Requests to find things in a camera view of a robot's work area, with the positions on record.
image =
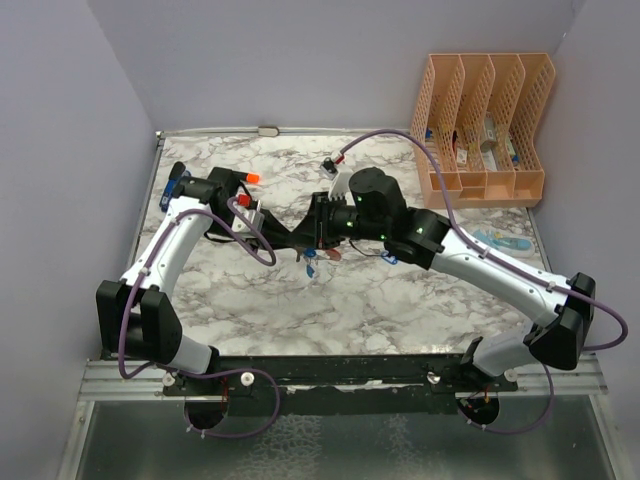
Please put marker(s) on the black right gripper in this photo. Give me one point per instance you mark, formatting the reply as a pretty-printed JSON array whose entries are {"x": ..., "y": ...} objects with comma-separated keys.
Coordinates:
[{"x": 315, "y": 227}]

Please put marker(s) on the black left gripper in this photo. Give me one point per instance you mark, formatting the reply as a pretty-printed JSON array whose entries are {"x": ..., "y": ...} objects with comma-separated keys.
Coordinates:
[{"x": 274, "y": 230}]

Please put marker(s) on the blue key tag with key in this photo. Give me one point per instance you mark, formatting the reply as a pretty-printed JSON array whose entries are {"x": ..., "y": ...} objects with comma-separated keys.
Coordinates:
[
  {"x": 391, "y": 259},
  {"x": 310, "y": 257}
]

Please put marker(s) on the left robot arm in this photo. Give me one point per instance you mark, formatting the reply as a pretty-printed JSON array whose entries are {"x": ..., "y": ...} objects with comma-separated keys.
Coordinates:
[{"x": 136, "y": 317}]

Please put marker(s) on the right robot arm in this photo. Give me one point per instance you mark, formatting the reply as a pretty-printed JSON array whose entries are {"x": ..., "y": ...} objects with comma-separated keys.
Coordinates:
[{"x": 559, "y": 309}]

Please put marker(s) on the black orange highlighter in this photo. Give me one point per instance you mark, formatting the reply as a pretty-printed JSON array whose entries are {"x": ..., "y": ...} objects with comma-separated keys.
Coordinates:
[{"x": 252, "y": 178}]

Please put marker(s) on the blue black stapler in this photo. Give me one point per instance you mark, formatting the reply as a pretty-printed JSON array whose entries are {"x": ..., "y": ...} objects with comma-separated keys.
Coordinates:
[{"x": 177, "y": 172}]

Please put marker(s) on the light blue packaged item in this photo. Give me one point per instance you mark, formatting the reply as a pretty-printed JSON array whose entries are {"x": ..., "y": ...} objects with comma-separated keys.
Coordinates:
[{"x": 510, "y": 244}]

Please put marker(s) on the peach plastic desk organizer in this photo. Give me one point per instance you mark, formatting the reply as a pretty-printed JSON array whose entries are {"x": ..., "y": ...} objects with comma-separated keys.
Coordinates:
[{"x": 484, "y": 110}]

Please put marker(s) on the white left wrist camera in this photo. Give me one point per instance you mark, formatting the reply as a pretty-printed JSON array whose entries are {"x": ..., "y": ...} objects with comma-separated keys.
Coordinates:
[{"x": 254, "y": 217}]

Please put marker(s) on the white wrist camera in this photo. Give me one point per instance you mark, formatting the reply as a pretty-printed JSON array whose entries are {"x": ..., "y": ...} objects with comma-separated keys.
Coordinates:
[
  {"x": 254, "y": 217},
  {"x": 339, "y": 176}
]

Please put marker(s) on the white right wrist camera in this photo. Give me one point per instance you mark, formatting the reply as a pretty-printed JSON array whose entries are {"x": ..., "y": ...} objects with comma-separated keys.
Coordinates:
[{"x": 339, "y": 176}]

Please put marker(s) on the white wall clip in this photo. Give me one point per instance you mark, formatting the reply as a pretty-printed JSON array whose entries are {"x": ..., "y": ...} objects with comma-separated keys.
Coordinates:
[{"x": 268, "y": 131}]

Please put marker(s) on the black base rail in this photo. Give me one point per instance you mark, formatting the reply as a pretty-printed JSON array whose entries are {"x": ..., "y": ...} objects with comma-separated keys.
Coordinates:
[{"x": 336, "y": 385}]

